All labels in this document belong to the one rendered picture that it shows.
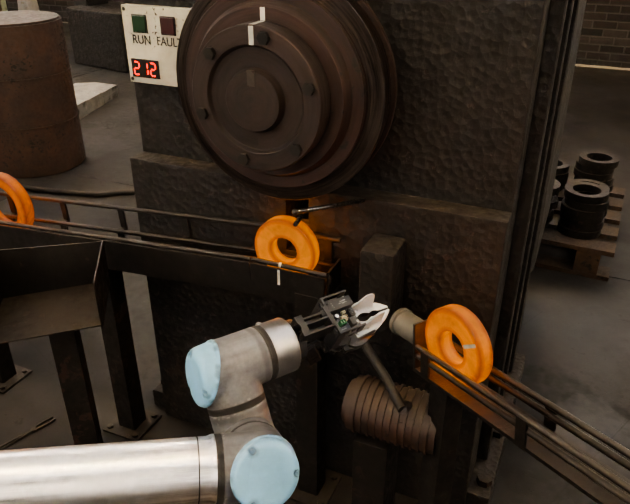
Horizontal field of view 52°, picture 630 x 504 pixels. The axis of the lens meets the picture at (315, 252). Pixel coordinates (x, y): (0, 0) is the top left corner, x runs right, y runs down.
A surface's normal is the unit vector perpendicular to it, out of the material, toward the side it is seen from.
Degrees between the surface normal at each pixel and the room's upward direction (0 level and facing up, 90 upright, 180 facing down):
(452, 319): 90
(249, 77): 90
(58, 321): 5
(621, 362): 0
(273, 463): 61
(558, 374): 0
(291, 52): 90
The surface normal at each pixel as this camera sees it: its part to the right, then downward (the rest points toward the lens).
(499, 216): 0.00, -0.88
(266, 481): 0.33, -0.04
